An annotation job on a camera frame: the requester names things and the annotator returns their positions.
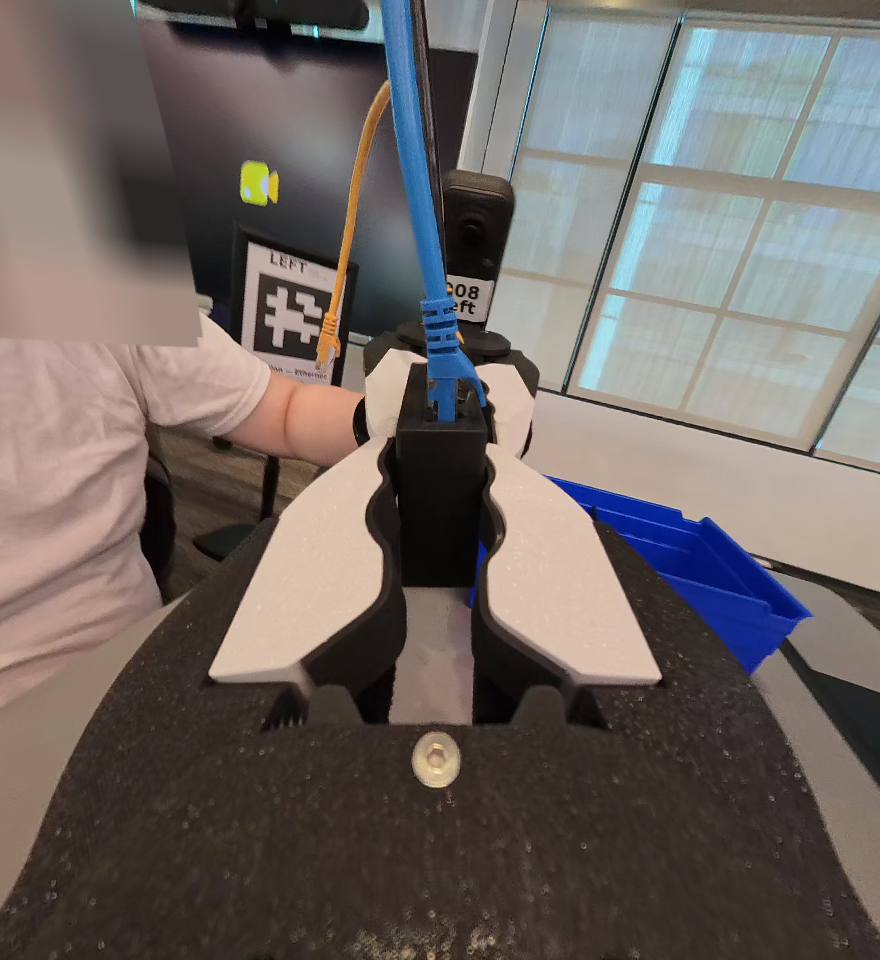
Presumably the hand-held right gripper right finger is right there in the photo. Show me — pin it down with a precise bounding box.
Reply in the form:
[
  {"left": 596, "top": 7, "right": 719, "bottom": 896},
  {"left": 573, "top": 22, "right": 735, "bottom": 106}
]
[{"left": 473, "top": 450, "right": 663, "bottom": 706}]

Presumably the framed black-white marker sign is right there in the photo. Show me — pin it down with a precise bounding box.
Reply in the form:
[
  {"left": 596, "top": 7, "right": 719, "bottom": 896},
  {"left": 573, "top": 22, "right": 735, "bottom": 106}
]
[{"left": 230, "top": 225, "right": 358, "bottom": 388}]

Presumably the black network switch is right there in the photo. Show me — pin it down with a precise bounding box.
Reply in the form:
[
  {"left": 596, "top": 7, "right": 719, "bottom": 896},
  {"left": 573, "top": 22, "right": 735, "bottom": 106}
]
[{"left": 395, "top": 383, "right": 489, "bottom": 589}]

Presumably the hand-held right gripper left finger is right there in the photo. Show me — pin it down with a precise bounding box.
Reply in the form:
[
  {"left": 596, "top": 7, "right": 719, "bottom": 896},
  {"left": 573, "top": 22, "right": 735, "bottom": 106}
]
[{"left": 208, "top": 443, "right": 406, "bottom": 706}]

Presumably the person's left forearm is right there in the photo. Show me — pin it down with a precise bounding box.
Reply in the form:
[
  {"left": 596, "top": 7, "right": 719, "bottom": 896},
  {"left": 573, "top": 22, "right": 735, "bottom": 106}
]
[{"left": 253, "top": 368, "right": 363, "bottom": 466}]

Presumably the blue ethernet cable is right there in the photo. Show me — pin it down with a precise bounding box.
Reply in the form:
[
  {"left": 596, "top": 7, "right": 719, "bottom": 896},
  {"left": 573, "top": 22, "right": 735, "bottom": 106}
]
[{"left": 380, "top": 0, "right": 481, "bottom": 429}]

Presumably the dark rectangular table panel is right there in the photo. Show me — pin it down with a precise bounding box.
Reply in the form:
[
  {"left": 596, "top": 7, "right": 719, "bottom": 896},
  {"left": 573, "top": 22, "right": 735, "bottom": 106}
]
[{"left": 785, "top": 638, "right": 880, "bottom": 841}]

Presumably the large dark wall screen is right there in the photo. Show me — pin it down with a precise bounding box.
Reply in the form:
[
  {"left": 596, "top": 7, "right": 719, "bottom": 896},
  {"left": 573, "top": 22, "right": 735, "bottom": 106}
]
[{"left": 137, "top": 0, "right": 478, "bottom": 391}]

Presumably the blue plastic bin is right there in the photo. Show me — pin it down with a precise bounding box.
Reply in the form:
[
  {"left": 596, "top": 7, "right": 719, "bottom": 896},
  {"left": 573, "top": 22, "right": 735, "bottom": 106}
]
[{"left": 470, "top": 477, "right": 811, "bottom": 676}]

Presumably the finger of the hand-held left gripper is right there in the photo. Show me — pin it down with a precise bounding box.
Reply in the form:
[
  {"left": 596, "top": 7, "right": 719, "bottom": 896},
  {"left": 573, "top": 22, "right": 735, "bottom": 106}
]
[
  {"left": 478, "top": 380, "right": 541, "bottom": 459},
  {"left": 362, "top": 357, "right": 414, "bottom": 447}
]

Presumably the yellow ethernet cable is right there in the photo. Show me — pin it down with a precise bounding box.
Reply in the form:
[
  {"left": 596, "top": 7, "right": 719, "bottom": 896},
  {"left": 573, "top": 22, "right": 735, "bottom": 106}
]
[{"left": 317, "top": 83, "right": 393, "bottom": 343}]

